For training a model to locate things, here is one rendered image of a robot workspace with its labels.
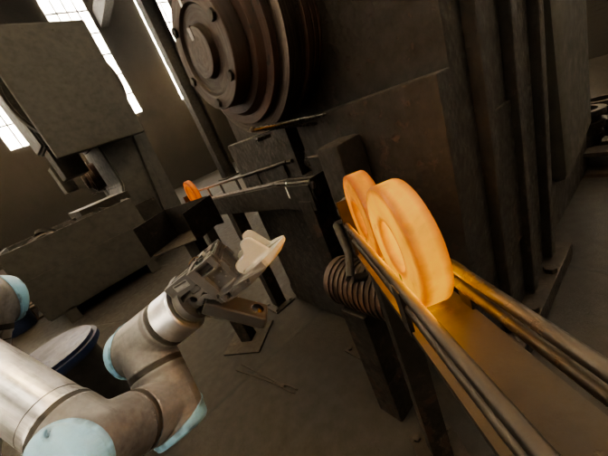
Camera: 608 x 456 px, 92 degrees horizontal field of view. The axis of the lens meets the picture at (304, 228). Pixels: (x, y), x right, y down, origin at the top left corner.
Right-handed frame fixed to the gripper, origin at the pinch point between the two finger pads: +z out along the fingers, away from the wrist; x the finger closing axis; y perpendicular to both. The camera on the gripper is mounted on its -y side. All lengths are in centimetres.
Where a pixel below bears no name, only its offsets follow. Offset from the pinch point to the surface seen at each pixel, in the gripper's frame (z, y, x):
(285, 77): 20.7, 21.4, 32.3
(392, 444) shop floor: -18, -69, 7
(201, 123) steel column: -126, 116, 728
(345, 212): 11.9, -5.7, 7.9
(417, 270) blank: 13.9, -2.8, -22.3
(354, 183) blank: 15.7, 1.5, -2.7
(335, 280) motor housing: -0.2, -21.5, 15.7
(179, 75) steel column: -90, 220, 730
